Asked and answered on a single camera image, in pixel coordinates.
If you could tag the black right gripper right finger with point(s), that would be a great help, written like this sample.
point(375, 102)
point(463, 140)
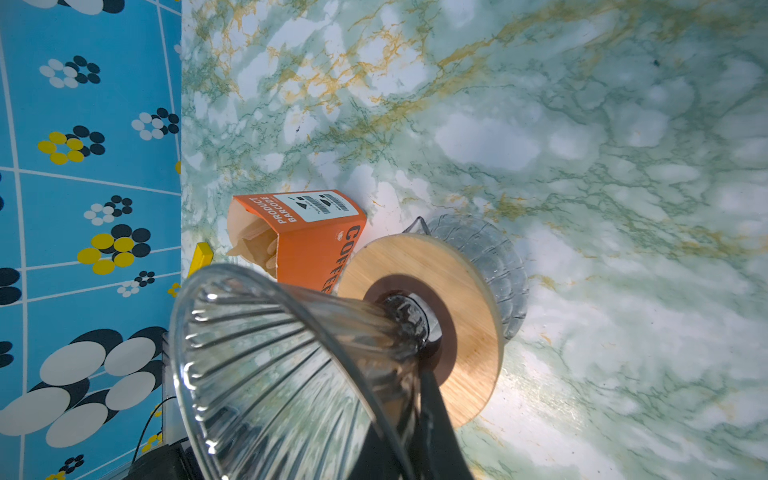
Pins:
point(439, 454)

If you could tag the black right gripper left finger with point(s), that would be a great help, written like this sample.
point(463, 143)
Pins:
point(376, 460)

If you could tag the ribbed glass dripper cone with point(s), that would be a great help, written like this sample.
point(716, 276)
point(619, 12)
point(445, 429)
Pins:
point(282, 382)

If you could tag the clear glass carafe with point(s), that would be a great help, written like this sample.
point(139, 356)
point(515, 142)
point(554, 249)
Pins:
point(491, 252)

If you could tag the round wooden dripper holder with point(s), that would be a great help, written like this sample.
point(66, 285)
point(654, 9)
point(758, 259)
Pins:
point(468, 358)

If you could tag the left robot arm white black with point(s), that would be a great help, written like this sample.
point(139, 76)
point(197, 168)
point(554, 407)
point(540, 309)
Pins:
point(163, 450)

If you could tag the yellow plastic block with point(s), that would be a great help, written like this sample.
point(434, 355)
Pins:
point(202, 256)

